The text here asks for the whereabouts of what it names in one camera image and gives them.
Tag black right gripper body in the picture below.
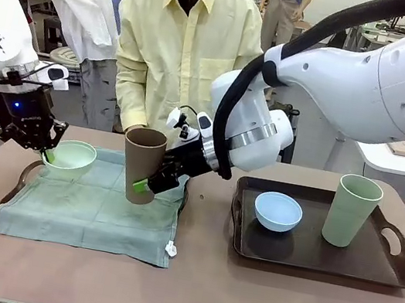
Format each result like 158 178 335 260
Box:
145 132 229 206

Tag person right forearm yellow sleeve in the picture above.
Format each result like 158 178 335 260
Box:
106 61 160 133

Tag grey plastic stool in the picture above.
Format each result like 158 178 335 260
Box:
38 13 69 56

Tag white side table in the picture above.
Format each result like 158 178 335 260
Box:
344 116 405 216

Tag figure in white shirt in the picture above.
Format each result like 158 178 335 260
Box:
19 0 131 131

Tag person right hand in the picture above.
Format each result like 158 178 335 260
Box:
125 122 150 138

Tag white plastic cloth tag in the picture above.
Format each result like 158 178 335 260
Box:
162 239 180 260

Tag person torso yellow shirt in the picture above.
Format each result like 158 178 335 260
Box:
97 0 273 156

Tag pale green tall cup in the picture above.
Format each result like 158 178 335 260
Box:
319 170 386 254

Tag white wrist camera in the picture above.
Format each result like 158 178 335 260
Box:
164 105 196 143
49 76 72 94

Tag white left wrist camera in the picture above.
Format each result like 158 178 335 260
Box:
49 76 72 94

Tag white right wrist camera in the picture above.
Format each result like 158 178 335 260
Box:
164 105 196 143

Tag black braided cable sleeve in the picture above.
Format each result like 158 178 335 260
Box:
204 0 405 212

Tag pale green bowl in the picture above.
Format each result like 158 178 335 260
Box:
37 134 99 186

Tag brown tall cup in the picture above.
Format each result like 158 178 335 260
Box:
113 124 171 209

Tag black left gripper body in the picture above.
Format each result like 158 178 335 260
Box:
0 77 76 158

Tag light blue bowl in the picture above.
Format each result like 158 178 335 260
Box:
250 189 306 237

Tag dark brown serving tray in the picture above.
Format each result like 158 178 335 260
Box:
0 135 195 240
223 174 405 290

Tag white coiled hose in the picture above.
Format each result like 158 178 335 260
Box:
46 44 84 69

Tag green cloth mat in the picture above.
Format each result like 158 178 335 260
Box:
0 131 196 271

